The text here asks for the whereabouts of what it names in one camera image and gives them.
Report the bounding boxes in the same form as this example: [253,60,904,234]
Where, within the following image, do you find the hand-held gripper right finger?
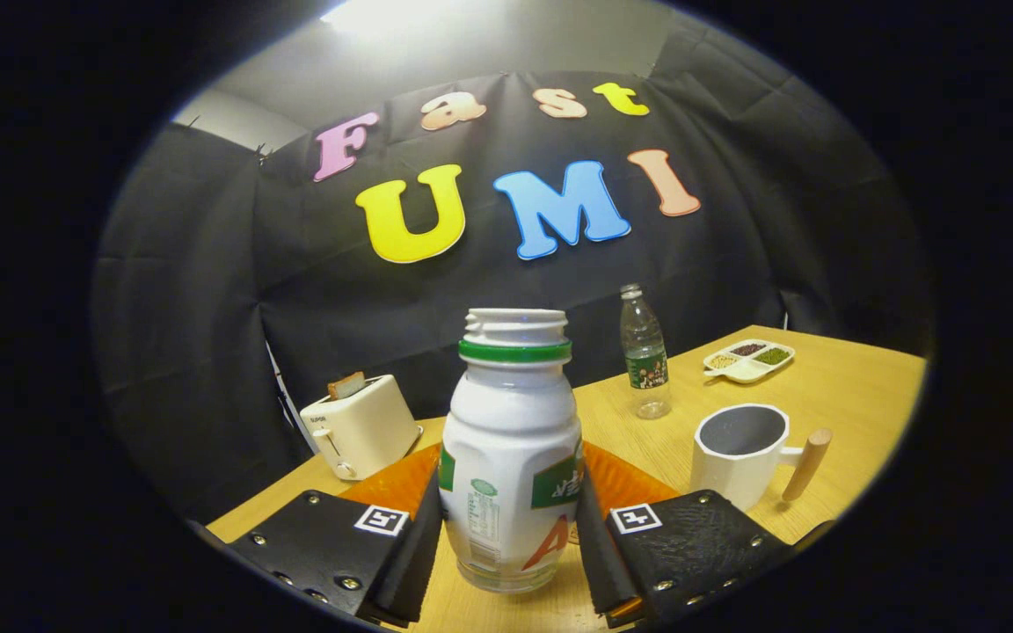
[575,440,834,629]

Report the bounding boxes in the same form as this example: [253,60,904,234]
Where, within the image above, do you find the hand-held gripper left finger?
[225,442,446,629]

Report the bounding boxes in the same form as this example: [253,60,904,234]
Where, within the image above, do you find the white juice bottle green label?
[439,308,584,594]

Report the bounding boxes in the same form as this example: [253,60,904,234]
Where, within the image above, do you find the white cup with wooden handle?
[690,404,834,513]

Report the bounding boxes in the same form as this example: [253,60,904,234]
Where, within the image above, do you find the clear plastic water bottle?
[619,283,673,420]

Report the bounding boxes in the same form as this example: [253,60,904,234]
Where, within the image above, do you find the cream toaster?
[299,375,424,482]

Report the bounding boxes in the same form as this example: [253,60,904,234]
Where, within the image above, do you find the white divided dish of beans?
[703,339,796,385]

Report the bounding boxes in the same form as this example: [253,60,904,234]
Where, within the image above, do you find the wooden table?
[208,325,928,633]

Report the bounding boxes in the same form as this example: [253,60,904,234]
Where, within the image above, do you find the black backdrop cloth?
[91,18,934,528]

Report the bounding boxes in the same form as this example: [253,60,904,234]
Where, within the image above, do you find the ceiling light panel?
[322,0,446,27]

